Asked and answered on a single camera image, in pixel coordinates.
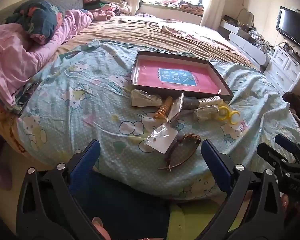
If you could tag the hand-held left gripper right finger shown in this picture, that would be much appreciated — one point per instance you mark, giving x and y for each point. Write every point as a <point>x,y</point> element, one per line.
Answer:
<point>215,162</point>

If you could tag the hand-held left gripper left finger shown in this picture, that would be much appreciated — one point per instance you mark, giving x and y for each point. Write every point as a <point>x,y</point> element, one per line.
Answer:
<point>86,162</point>

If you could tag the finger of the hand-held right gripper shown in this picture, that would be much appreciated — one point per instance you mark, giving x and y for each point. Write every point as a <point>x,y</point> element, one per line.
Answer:
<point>291,147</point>
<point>272,155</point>

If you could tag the bagged yellow rings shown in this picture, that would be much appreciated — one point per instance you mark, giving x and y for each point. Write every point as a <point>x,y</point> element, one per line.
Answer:
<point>227,113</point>

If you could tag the white earring card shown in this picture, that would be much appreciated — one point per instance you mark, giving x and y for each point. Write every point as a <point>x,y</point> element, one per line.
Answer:
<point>161,138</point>

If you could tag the clear bag of grey jewelry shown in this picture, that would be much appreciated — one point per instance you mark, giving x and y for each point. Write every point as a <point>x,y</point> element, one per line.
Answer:
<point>143,98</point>

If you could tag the dark cardboard box tray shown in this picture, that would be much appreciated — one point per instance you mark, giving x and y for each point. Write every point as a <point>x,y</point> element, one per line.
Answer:
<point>136,70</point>

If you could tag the dark brown furry object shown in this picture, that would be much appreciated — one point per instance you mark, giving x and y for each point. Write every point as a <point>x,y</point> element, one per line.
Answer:
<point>298,105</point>

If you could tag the person's dark blue pants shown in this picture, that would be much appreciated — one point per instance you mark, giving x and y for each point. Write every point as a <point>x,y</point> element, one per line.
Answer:
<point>125,205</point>

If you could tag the printed cat blanket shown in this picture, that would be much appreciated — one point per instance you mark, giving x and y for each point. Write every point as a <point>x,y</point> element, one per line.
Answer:
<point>90,105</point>

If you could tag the green stool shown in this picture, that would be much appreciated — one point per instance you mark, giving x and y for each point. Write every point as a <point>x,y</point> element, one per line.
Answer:
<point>190,220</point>

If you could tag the dark grey packet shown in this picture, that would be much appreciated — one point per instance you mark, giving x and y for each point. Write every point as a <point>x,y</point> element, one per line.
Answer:
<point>190,103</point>

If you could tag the clear plastic bag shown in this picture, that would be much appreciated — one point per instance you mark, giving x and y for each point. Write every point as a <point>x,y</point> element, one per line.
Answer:
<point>176,108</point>

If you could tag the white drawer cabinet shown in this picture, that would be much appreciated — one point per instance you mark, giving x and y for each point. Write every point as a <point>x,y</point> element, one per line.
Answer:
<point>282,70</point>

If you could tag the pink book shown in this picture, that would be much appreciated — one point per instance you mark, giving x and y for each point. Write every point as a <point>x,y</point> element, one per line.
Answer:
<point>150,75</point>

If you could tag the white grey dressing table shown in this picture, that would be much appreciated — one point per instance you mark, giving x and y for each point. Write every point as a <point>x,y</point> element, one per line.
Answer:
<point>245,45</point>

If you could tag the black flat television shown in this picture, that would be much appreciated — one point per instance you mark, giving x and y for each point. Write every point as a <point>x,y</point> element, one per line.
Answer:
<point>292,27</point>

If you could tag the pink quilt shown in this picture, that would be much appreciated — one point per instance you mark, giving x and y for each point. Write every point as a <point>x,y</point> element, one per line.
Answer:
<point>12,60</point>

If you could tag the light floral cloth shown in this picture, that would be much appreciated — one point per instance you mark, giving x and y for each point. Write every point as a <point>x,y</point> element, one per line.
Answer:
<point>185,31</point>

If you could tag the tan bedsheet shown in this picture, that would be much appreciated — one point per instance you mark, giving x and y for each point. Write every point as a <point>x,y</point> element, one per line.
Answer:
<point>130,32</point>

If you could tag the curvy framed mirror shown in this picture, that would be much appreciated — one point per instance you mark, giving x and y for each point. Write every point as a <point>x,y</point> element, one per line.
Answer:
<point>246,17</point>

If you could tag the pink plush toy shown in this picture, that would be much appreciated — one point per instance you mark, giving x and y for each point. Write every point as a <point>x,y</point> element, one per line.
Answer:
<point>103,15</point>

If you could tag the dark floral quilt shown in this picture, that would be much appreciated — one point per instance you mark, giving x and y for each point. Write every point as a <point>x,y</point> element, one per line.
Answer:
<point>37,17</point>

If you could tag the clothes on window seat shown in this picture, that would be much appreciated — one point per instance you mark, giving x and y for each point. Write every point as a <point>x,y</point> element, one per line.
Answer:
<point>187,6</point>

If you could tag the pile of clothes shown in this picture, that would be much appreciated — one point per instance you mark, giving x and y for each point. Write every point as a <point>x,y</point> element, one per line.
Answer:
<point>110,3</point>

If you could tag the grey dotted pillow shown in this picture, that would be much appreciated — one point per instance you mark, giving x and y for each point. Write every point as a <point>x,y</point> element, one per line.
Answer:
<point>65,0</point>

